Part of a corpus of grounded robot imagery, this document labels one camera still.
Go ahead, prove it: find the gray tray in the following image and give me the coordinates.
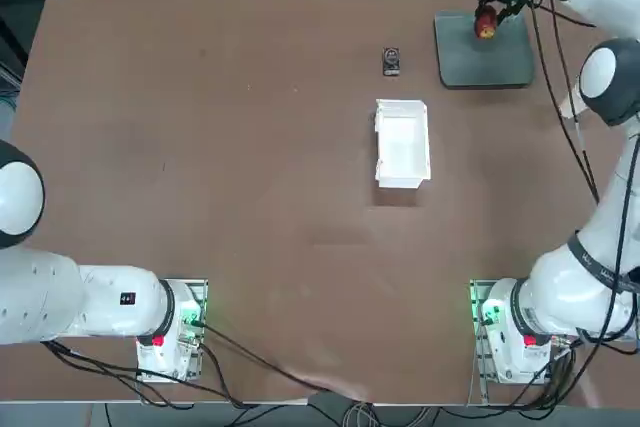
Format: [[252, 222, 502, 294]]
[[433, 9, 535, 90]]

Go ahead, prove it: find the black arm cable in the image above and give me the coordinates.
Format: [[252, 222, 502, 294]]
[[524, 0, 601, 204]]

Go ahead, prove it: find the small black device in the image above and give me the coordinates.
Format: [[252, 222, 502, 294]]
[[382, 46, 403, 79]]

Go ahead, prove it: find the red apple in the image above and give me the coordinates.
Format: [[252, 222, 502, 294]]
[[473, 4, 499, 42]]

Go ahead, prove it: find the black power cable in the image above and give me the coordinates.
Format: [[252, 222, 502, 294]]
[[189, 316, 374, 406]]

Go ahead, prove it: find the white plastic box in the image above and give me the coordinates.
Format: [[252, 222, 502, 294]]
[[373, 98, 432, 191]]

